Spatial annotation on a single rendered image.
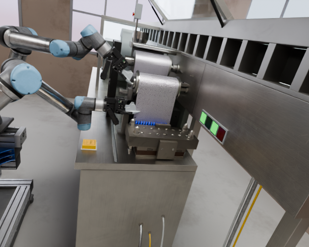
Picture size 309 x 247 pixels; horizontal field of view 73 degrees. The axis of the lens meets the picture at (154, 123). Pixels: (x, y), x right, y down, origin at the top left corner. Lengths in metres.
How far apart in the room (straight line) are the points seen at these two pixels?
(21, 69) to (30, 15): 3.65
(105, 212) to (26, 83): 0.78
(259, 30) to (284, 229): 0.74
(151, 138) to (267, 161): 0.58
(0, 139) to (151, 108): 0.98
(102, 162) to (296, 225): 0.83
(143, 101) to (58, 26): 3.46
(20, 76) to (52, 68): 3.66
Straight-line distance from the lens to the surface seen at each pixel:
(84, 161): 1.10
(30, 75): 1.00
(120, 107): 1.21
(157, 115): 1.29
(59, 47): 1.08
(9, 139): 1.64
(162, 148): 1.14
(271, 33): 0.87
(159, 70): 1.46
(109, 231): 1.43
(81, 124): 1.23
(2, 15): 4.71
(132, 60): 1.46
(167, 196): 1.31
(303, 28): 0.78
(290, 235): 0.98
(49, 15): 4.54
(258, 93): 0.83
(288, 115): 0.74
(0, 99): 1.02
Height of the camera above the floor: 1.53
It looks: 23 degrees down
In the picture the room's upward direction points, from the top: 12 degrees clockwise
